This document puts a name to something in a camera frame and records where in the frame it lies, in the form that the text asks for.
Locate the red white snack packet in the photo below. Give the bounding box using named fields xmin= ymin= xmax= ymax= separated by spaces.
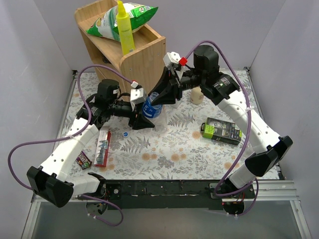
xmin=93 ymin=129 xmax=111 ymax=167

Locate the purple candy packet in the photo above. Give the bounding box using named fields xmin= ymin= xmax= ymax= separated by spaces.
xmin=76 ymin=151 xmax=92 ymax=170

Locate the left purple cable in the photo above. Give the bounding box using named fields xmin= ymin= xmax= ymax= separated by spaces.
xmin=7 ymin=64 xmax=138 ymax=227

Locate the clear plastic bottle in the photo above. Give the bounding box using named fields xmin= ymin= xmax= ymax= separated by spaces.
xmin=156 ymin=108 xmax=167 ymax=133

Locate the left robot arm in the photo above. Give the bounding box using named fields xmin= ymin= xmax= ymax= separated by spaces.
xmin=27 ymin=79 xmax=155 ymax=208

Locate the yellow squeeze bottle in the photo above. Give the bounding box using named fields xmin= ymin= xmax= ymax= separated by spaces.
xmin=116 ymin=0 xmax=135 ymax=55

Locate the green chip bag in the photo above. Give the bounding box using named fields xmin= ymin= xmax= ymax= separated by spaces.
xmin=86 ymin=2 xmax=158 ymax=42

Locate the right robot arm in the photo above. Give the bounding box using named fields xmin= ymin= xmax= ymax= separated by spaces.
xmin=151 ymin=45 xmax=293 ymax=198

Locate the blue label water bottle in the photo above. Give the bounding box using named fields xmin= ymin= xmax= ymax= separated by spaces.
xmin=142 ymin=92 xmax=162 ymax=119

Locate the beige soap pump bottle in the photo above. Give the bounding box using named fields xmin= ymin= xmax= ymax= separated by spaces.
xmin=190 ymin=87 xmax=204 ymax=105

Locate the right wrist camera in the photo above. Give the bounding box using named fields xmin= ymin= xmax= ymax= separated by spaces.
xmin=163 ymin=52 xmax=187 ymax=71

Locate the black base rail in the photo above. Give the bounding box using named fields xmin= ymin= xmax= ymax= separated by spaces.
xmin=69 ymin=178 xmax=257 ymax=212

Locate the wooden shelf unit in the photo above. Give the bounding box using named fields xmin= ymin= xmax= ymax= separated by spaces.
xmin=74 ymin=0 xmax=166 ymax=93

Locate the white bottle black cap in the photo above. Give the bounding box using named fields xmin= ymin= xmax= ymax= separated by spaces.
xmin=172 ymin=100 xmax=182 ymax=109

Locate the green black product box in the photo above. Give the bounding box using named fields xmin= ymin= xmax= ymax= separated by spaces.
xmin=200 ymin=118 xmax=242 ymax=145

